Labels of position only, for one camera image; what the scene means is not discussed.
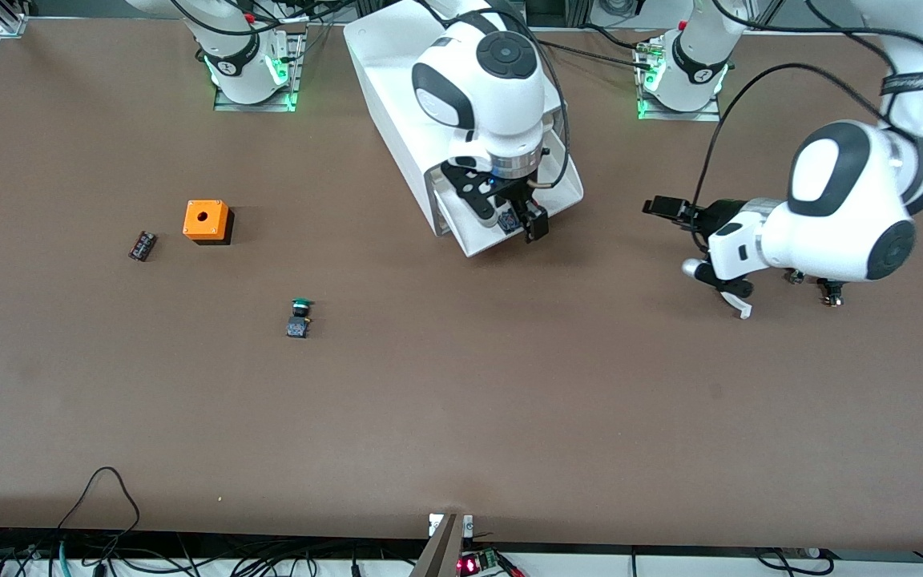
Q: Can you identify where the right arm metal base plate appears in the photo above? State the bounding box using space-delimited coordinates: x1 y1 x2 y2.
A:
213 22 306 113

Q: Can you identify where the aluminium frame profile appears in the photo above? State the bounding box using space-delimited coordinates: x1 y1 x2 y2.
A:
0 0 31 38

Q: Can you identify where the circuit board with red display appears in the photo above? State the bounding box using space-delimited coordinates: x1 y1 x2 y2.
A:
457 547 526 577

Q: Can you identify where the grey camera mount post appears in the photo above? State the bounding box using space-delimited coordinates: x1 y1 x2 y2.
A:
409 513 474 577

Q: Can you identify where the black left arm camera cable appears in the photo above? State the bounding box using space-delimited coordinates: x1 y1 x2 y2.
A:
692 0 923 241

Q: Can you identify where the black cable across table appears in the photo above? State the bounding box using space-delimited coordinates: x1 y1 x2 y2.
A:
542 38 656 73

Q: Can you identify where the black looped cable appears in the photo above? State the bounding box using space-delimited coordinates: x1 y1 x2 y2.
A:
53 466 142 562

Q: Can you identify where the orange button enclosure box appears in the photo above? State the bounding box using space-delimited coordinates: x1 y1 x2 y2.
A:
183 200 235 246

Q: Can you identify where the green push button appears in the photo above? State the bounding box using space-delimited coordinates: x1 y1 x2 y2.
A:
285 298 315 339

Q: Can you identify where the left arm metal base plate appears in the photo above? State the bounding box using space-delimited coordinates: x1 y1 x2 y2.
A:
636 36 723 123

